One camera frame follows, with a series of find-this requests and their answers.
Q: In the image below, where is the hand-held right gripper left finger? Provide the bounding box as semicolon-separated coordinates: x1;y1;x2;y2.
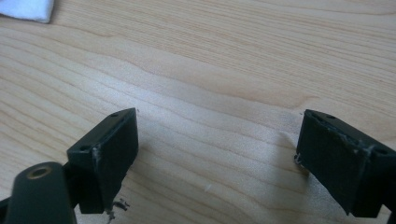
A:
64;107;140;215

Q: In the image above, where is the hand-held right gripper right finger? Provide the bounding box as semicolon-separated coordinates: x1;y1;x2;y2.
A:
294;108;396;218

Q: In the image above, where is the white cloth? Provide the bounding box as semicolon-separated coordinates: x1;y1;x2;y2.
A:
0;0;55;24

